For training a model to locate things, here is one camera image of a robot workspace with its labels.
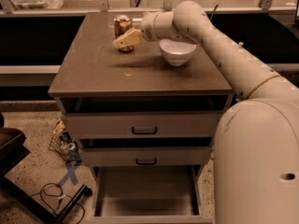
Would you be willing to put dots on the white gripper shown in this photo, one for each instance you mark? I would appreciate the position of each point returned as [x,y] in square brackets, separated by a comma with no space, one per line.
[147,26]

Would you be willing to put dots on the orange soda can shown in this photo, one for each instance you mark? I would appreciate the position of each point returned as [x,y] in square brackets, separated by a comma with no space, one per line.
[122,23]

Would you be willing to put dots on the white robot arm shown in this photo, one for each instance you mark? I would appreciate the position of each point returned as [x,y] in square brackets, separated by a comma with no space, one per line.
[256,144]

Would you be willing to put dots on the top drawer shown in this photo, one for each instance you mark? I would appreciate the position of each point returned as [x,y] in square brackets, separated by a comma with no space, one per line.
[140,125]

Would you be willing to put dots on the drawer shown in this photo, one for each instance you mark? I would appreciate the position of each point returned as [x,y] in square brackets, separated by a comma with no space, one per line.
[140,125]
[133,156]
[146,195]

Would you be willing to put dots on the grey drawer cabinet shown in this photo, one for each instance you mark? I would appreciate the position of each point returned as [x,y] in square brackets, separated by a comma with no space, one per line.
[96,78]

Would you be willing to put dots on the middle drawer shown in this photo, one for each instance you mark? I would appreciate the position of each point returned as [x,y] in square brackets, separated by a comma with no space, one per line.
[133,156]

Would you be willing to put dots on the bottom drawer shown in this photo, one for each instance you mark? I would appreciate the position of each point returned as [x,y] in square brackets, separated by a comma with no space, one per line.
[146,195]

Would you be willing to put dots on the white bowl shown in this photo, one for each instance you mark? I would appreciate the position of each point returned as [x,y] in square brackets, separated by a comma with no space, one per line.
[176,53]

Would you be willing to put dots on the blue tape cross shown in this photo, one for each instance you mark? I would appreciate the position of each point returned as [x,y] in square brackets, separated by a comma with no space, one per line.
[71,167]

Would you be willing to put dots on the black chair base left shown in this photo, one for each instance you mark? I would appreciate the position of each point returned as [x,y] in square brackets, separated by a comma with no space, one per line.
[39,173]

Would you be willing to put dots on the wire basket with items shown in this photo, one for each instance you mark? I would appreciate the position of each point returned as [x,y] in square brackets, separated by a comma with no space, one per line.
[62,144]

